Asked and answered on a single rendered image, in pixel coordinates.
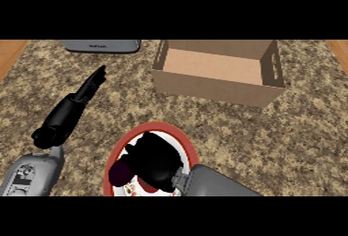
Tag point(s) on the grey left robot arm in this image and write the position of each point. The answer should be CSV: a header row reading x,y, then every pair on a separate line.
x,y
34,176

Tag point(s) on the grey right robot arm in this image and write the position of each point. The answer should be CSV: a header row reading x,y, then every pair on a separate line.
x,y
213,182

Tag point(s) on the dark grey appliance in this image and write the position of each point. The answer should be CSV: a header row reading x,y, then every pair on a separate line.
x,y
102,46

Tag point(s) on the red tomato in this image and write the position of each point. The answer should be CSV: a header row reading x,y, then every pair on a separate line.
x,y
148,186

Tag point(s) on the brown cardboard box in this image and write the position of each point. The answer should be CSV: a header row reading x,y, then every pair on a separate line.
x,y
217,72

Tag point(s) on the red-rimmed white plate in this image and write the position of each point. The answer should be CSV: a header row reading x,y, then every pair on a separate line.
x,y
187,146

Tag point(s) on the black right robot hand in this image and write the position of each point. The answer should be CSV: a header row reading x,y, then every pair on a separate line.
x,y
154,159

